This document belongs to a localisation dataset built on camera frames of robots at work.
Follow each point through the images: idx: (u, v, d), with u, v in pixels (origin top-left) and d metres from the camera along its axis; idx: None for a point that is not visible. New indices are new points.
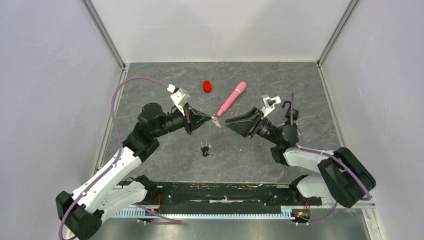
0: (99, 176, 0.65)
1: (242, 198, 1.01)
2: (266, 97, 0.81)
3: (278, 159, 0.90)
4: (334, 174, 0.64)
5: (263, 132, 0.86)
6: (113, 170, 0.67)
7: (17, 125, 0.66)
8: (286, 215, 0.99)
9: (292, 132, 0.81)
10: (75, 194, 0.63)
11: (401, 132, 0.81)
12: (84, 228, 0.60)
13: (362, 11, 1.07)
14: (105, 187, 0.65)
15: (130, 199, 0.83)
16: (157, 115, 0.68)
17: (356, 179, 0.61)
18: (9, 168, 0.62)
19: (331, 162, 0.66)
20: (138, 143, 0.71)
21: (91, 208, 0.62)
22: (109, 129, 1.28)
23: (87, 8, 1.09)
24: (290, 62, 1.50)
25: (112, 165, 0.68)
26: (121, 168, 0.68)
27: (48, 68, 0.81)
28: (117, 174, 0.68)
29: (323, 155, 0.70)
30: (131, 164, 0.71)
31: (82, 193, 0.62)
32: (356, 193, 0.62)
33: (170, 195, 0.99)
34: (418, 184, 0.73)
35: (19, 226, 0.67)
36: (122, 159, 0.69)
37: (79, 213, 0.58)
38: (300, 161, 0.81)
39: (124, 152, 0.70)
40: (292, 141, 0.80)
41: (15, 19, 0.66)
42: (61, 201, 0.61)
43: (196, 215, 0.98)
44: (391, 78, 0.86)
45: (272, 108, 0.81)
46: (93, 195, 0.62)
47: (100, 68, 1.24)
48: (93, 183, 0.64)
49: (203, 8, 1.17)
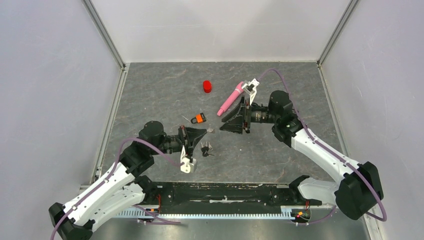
0: (91, 190, 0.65)
1: (242, 198, 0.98)
2: (244, 84, 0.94)
3: (281, 138, 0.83)
4: (357, 193, 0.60)
5: (258, 118, 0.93)
6: (105, 186, 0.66)
7: (17, 125, 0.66)
8: (286, 215, 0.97)
9: (282, 97, 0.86)
10: (66, 207, 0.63)
11: (401, 132, 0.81)
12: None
13: (362, 11, 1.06)
14: (96, 202, 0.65)
15: (126, 205, 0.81)
16: (157, 132, 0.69)
17: (379, 202, 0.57)
18: (9, 169, 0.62)
19: (356, 180, 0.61)
20: (133, 159, 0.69)
21: (81, 221, 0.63)
22: (109, 129, 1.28)
23: (87, 9, 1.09)
24: (290, 62, 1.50)
25: (104, 181, 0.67)
26: (113, 184, 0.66)
27: (48, 69, 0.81)
28: (109, 190, 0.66)
29: (347, 166, 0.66)
30: (125, 181, 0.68)
31: (73, 207, 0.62)
32: (366, 209, 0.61)
33: (170, 195, 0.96)
34: (417, 184, 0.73)
35: (20, 228, 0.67)
36: (115, 175, 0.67)
37: (68, 227, 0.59)
38: (314, 157, 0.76)
39: (118, 169, 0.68)
40: (282, 102, 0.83)
41: (15, 20, 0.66)
42: (53, 213, 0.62)
43: (196, 214, 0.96)
44: (391, 78, 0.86)
45: (253, 93, 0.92)
46: (83, 210, 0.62)
47: (100, 68, 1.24)
48: (85, 197, 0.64)
49: (203, 8, 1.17)
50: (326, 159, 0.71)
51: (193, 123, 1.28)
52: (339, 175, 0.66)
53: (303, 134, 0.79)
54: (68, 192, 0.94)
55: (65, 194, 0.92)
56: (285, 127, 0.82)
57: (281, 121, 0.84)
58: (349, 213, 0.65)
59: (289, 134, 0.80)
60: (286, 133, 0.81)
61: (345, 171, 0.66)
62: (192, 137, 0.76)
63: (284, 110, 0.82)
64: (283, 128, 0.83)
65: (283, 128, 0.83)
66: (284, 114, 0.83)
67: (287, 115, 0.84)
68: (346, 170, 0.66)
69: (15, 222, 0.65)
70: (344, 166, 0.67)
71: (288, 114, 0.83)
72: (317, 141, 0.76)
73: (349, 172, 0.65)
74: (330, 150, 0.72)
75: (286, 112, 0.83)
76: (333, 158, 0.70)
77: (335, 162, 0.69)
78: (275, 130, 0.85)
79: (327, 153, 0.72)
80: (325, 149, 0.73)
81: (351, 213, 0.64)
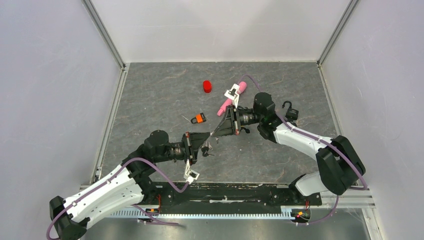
0: (92, 189, 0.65)
1: (242, 198, 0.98)
2: (226, 91, 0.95)
3: (266, 135, 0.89)
4: (333, 166, 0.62)
5: (246, 120, 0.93)
6: (106, 187, 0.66)
7: (18, 124, 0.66)
8: (286, 215, 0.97)
9: (264, 97, 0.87)
10: (66, 202, 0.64)
11: (401, 132, 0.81)
12: (68, 234, 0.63)
13: (361, 11, 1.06)
14: (95, 201, 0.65)
15: (123, 205, 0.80)
16: (163, 142, 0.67)
17: (354, 168, 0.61)
18: (8, 170, 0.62)
19: (329, 151, 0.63)
20: (137, 164, 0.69)
21: (78, 218, 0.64)
22: (109, 129, 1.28)
23: (87, 8, 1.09)
24: (290, 62, 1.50)
25: (107, 182, 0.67)
26: (114, 187, 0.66)
27: (48, 68, 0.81)
28: (110, 192, 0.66)
29: (321, 142, 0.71)
30: (125, 184, 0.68)
31: (73, 203, 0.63)
32: (347, 181, 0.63)
33: (170, 195, 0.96)
34: (417, 185, 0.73)
35: (19, 229, 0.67)
36: (117, 177, 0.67)
37: (65, 222, 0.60)
38: (294, 144, 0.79)
39: (122, 172, 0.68)
40: (265, 103, 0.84)
41: (14, 19, 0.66)
42: (53, 206, 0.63)
43: (196, 215, 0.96)
44: (391, 78, 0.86)
45: (236, 97, 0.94)
46: (82, 207, 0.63)
47: (100, 68, 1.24)
48: (85, 195, 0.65)
49: (203, 7, 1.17)
50: (303, 142, 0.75)
51: (193, 123, 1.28)
52: (315, 151, 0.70)
53: (283, 127, 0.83)
54: (68, 192, 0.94)
55: (65, 194, 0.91)
56: (268, 125, 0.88)
57: (265, 120, 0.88)
58: (333, 190, 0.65)
59: (272, 131, 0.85)
60: (269, 130, 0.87)
61: (320, 147, 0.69)
62: (195, 145, 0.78)
63: (268, 111, 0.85)
64: (267, 127, 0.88)
65: (267, 125, 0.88)
66: (267, 114, 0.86)
67: (270, 114, 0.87)
68: (320, 145, 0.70)
69: (15, 223, 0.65)
70: (318, 143, 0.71)
71: (271, 114, 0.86)
72: (295, 129, 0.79)
73: (323, 146, 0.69)
74: (306, 133, 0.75)
75: (270, 111, 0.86)
76: (309, 139, 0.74)
77: (311, 141, 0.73)
78: (260, 128, 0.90)
79: (304, 137, 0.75)
80: (302, 134, 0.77)
81: (337, 191, 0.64)
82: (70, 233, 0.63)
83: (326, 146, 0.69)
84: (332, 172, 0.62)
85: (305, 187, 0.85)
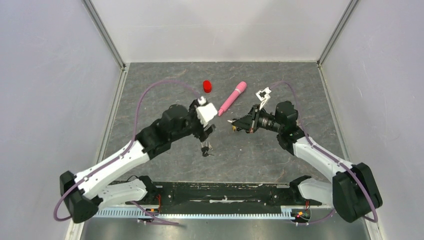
0: (105, 164, 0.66)
1: (242, 198, 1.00)
2: (258, 91, 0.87)
3: (284, 146, 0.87)
4: (348, 192, 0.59)
5: (264, 124, 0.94)
6: (119, 162, 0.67)
7: (17, 124, 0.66)
8: (286, 215, 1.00)
9: (285, 106, 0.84)
10: (77, 177, 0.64)
11: (401, 132, 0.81)
12: (80, 213, 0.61)
13: (361, 11, 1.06)
14: (108, 176, 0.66)
15: (130, 196, 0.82)
16: (182, 115, 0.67)
17: (369, 200, 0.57)
18: (7, 169, 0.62)
19: (347, 177, 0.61)
20: (150, 139, 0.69)
21: (90, 194, 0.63)
22: (109, 129, 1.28)
23: (87, 8, 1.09)
24: (290, 62, 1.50)
25: (119, 157, 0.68)
26: (127, 161, 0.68)
27: (48, 68, 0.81)
28: (123, 166, 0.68)
29: (340, 166, 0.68)
30: (138, 159, 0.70)
31: (85, 178, 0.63)
32: (360, 211, 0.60)
33: (170, 195, 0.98)
34: (418, 184, 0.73)
35: (18, 228, 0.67)
36: (130, 152, 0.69)
37: (78, 197, 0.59)
38: (313, 161, 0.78)
39: (134, 147, 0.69)
40: (286, 113, 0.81)
41: (14, 19, 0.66)
42: (63, 181, 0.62)
43: (196, 215, 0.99)
44: (392, 77, 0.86)
45: (264, 100, 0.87)
46: (95, 182, 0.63)
47: (100, 68, 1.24)
48: (97, 170, 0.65)
49: (203, 7, 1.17)
50: (321, 160, 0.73)
51: None
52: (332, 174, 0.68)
53: (303, 140, 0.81)
54: None
55: None
56: (288, 135, 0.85)
57: (285, 130, 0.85)
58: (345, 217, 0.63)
59: (291, 142, 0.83)
60: (288, 141, 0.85)
61: (338, 170, 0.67)
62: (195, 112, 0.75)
63: (288, 120, 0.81)
64: (286, 137, 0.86)
65: (287, 136, 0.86)
66: (288, 124, 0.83)
67: (291, 125, 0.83)
68: (339, 169, 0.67)
69: (12, 223, 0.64)
70: (337, 166, 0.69)
71: (292, 124, 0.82)
72: (316, 146, 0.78)
73: (341, 170, 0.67)
74: (327, 153, 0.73)
75: (290, 122, 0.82)
76: (329, 159, 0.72)
77: (330, 163, 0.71)
78: (279, 138, 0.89)
79: (324, 155, 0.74)
80: (322, 153, 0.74)
81: (347, 217, 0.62)
82: (83, 211, 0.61)
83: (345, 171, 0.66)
84: (346, 198, 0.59)
85: (310, 194, 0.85)
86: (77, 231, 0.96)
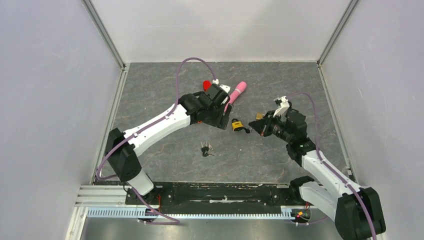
0: (151, 123, 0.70)
1: (242, 198, 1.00)
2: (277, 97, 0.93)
3: (293, 156, 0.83)
4: (352, 215, 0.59)
5: (275, 130, 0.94)
6: (164, 122, 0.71)
7: (18, 124, 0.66)
8: (286, 215, 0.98)
9: (297, 116, 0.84)
10: (126, 133, 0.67)
11: (401, 132, 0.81)
12: (126, 168, 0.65)
13: (361, 11, 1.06)
14: (154, 135, 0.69)
15: (143, 187, 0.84)
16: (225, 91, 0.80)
17: (371, 227, 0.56)
18: (7, 169, 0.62)
19: (353, 201, 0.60)
20: (193, 103, 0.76)
21: (138, 150, 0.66)
22: (109, 129, 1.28)
23: (87, 9, 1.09)
24: (290, 62, 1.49)
25: (165, 118, 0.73)
26: (172, 122, 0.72)
27: (49, 68, 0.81)
28: (167, 127, 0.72)
29: (348, 187, 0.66)
30: (181, 122, 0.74)
31: (135, 134, 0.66)
32: (362, 235, 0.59)
33: (170, 195, 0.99)
34: (417, 184, 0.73)
35: (18, 228, 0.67)
36: (174, 114, 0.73)
37: (127, 151, 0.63)
38: (320, 177, 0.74)
39: (178, 109, 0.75)
40: (296, 122, 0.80)
41: (15, 19, 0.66)
42: (114, 136, 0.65)
43: (196, 215, 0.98)
44: (391, 78, 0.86)
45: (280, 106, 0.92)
46: (143, 139, 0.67)
47: (100, 68, 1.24)
48: (145, 128, 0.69)
49: (204, 7, 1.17)
50: (328, 179, 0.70)
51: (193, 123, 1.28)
52: (338, 194, 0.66)
53: (314, 155, 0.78)
54: (67, 192, 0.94)
55: (64, 194, 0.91)
56: (298, 146, 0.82)
57: (295, 140, 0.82)
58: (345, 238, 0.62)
59: (301, 154, 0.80)
60: (298, 152, 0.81)
61: (345, 191, 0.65)
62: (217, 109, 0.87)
63: (298, 131, 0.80)
64: (295, 147, 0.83)
65: (296, 146, 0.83)
66: (298, 135, 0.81)
67: (301, 136, 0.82)
68: (346, 190, 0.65)
69: (13, 222, 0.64)
70: (345, 187, 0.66)
71: (301, 135, 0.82)
72: (325, 162, 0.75)
73: (348, 192, 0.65)
74: (336, 172, 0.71)
75: (300, 132, 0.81)
76: (336, 178, 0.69)
77: (337, 182, 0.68)
78: (288, 148, 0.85)
79: (332, 174, 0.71)
80: (331, 171, 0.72)
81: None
82: (129, 167, 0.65)
83: (352, 194, 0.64)
84: (349, 220, 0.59)
85: (310, 198, 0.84)
86: (77, 231, 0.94)
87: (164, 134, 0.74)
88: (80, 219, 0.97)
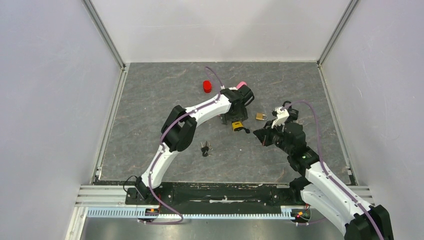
0: (205, 104, 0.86)
1: (242, 198, 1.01)
2: (278, 107, 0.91)
3: (297, 168, 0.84)
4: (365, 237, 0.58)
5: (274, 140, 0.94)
6: (214, 104, 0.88)
7: (17, 124, 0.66)
8: (286, 215, 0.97)
9: (294, 127, 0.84)
10: (187, 109, 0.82)
11: (401, 131, 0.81)
12: (183, 138, 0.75)
13: (362, 11, 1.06)
14: (207, 114, 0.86)
15: (157, 178, 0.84)
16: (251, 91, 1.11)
17: None
18: (7, 169, 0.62)
19: (365, 222, 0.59)
20: (232, 95, 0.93)
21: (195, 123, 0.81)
22: (109, 129, 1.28)
23: (87, 9, 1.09)
24: (290, 62, 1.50)
25: (214, 101, 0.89)
26: (220, 106, 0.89)
27: (48, 68, 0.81)
28: (215, 109, 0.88)
29: (359, 207, 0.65)
30: (224, 108, 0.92)
31: (195, 110, 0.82)
32: None
33: (170, 195, 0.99)
34: (417, 185, 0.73)
35: (18, 228, 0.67)
36: (221, 100, 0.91)
37: (191, 121, 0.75)
38: (327, 193, 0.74)
39: (222, 98, 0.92)
40: (294, 133, 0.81)
41: (14, 20, 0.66)
42: (178, 109, 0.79)
43: (196, 215, 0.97)
44: (391, 78, 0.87)
45: (278, 117, 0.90)
46: (201, 115, 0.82)
47: (100, 68, 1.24)
48: (201, 107, 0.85)
49: (204, 7, 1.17)
50: (337, 196, 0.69)
51: None
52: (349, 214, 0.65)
53: (318, 168, 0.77)
54: (67, 192, 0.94)
55: (64, 194, 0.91)
56: (300, 157, 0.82)
57: (295, 151, 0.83)
58: None
59: (304, 166, 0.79)
60: (301, 163, 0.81)
61: (356, 211, 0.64)
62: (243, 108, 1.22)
63: (297, 141, 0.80)
64: (298, 158, 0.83)
65: (298, 157, 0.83)
66: (297, 145, 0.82)
67: (301, 146, 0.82)
68: (356, 210, 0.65)
69: (13, 223, 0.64)
70: (355, 206, 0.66)
71: (301, 145, 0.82)
72: (331, 177, 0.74)
73: (359, 212, 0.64)
74: (343, 188, 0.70)
75: (300, 143, 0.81)
76: (346, 196, 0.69)
77: (347, 201, 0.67)
78: (290, 160, 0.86)
79: (341, 191, 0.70)
80: (339, 187, 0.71)
81: None
82: (186, 137, 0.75)
83: (363, 214, 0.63)
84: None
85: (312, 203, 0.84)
86: (77, 231, 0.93)
87: (211, 116, 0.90)
88: (80, 219, 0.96)
